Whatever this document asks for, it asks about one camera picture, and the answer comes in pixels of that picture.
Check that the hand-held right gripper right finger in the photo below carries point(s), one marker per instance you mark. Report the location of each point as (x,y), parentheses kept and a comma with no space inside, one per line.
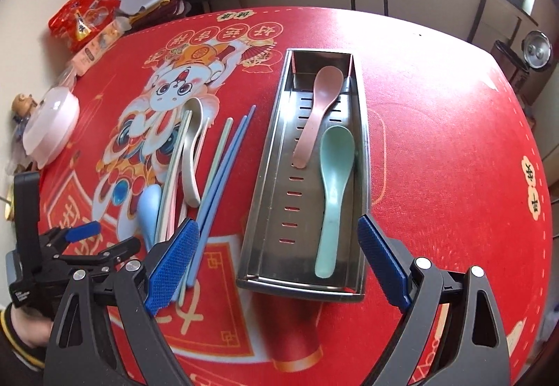
(384,268)

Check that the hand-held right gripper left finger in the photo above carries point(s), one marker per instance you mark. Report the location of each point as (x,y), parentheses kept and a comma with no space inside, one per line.
(170,268)

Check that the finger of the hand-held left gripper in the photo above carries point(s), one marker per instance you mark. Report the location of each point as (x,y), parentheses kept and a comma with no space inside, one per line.
(83,232)
(111,257)

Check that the pink chopstick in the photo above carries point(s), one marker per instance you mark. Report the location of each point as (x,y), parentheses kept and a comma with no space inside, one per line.
(170,211)
(179,220)

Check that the blue spoon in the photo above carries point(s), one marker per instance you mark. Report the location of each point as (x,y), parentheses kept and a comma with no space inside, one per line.
(150,202)

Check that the white spoon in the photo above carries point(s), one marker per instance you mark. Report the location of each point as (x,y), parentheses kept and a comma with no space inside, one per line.
(192,176)

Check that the light green chopstick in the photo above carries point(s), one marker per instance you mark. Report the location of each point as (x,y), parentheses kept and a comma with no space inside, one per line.
(177,158)
(220,152)

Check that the green spoon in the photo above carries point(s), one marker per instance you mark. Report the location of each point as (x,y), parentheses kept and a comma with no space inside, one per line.
(336,150)

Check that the blue chopstick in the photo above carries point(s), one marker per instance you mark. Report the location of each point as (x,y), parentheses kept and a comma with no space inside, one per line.
(232,154)
(239,150)

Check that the metal utensil tray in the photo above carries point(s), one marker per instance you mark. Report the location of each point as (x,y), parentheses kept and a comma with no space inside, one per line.
(279,176)

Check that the pink spoon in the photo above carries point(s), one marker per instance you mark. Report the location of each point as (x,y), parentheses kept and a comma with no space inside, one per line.
(325,84)

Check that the person's left forearm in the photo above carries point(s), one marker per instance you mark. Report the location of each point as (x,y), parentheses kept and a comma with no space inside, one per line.
(11,351)

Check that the person's left hand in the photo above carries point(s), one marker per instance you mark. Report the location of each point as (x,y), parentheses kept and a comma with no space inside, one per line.
(30,327)

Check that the pink bowl with clear lid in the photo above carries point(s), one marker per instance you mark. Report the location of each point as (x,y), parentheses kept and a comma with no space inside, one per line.
(50,123)

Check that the small figurine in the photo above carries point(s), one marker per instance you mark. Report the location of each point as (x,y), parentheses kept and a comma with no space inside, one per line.
(22,104)

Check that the red printed tablecloth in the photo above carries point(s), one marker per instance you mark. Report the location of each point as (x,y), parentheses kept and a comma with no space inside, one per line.
(415,128)

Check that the pink cylindrical packet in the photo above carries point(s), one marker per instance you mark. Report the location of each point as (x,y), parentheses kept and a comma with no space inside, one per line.
(91,51)

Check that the red snack bag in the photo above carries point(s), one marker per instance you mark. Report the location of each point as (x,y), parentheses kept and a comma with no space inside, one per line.
(74,19)

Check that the silver pressure cooker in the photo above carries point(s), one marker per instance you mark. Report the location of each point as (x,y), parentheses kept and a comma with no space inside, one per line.
(536,49)

